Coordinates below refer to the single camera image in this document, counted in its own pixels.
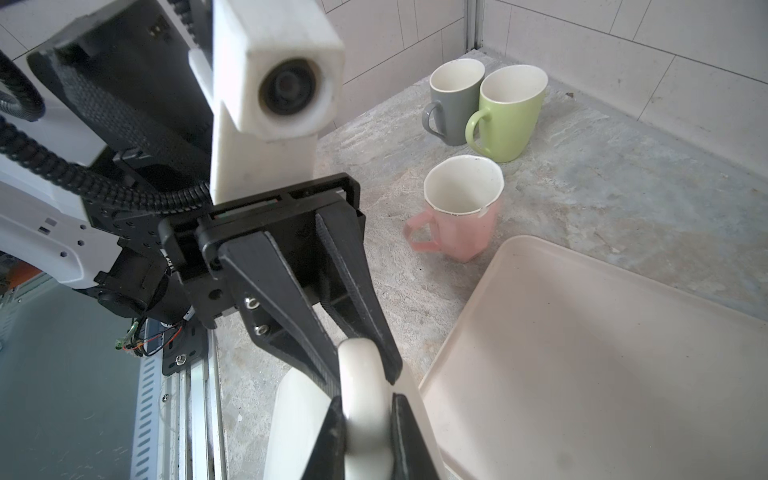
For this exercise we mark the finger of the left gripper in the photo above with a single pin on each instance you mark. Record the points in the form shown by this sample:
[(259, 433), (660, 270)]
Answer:
[(347, 291), (275, 310)]

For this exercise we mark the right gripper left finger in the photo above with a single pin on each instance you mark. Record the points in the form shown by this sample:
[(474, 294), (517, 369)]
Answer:
[(327, 458)]

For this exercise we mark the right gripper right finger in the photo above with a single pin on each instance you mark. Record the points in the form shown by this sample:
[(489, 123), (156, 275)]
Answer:
[(412, 459)]

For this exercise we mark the white mug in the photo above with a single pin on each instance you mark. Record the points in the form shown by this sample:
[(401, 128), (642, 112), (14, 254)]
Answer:
[(366, 396)]

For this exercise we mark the pink mug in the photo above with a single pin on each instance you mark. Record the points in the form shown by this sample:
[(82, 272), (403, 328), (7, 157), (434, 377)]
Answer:
[(462, 198)]

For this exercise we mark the grey mug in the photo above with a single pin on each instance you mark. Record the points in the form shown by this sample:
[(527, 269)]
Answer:
[(454, 90)]

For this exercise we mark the light green mug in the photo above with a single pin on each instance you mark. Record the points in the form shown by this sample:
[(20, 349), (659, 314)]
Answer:
[(510, 102)]

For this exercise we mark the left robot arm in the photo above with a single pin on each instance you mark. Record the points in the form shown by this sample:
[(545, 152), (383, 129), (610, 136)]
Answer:
[(172, 183)]

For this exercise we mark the pink plastic tray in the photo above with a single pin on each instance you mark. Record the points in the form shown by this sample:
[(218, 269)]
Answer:
[(561, 366)]

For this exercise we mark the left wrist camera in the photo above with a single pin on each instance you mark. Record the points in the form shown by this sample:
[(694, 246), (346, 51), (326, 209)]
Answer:
[(273, 82)]

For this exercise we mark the aluminium mounting rail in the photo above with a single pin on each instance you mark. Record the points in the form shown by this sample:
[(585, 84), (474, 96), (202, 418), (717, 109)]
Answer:
[(178, 431)]

